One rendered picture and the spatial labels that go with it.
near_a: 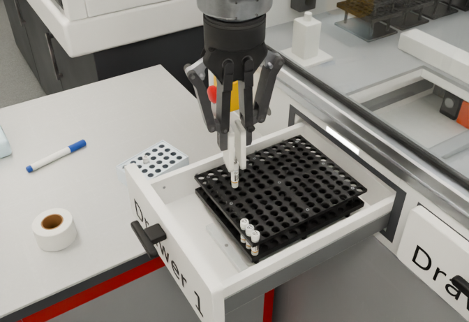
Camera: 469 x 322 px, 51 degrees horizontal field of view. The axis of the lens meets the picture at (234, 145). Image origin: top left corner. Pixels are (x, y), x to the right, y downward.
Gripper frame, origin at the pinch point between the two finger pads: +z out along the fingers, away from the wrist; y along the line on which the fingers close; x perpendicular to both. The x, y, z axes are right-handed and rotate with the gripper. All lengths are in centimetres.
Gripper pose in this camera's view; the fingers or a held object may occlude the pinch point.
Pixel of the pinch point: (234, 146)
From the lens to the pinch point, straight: 70.6
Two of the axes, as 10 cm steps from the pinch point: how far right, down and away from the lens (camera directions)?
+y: 9.5, -1.9, 2.5
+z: 0.0, 7.9, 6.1
